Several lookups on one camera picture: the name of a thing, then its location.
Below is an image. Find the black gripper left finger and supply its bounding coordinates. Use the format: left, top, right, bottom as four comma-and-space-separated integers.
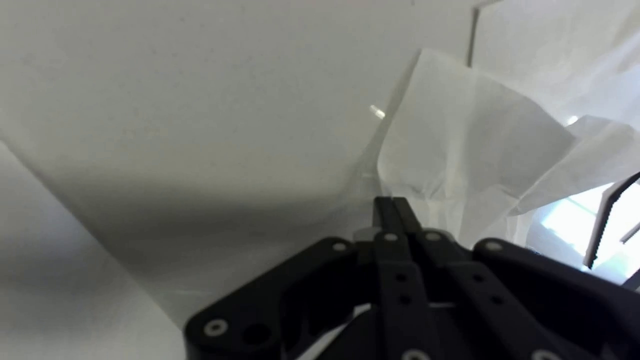
182, 194, 444, 360

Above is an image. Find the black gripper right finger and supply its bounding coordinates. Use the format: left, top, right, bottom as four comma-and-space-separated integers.
392, 197, 640, 360

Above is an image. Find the white napkin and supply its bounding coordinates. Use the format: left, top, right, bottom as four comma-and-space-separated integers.
0, 139, 188, 360
374, 47, 640, 250

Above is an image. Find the flat white napkin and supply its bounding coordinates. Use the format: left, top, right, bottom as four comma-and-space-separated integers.
0, 139, 188, 360

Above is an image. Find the black paper towel holder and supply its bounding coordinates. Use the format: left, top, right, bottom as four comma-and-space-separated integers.
582, 168, 640, 297

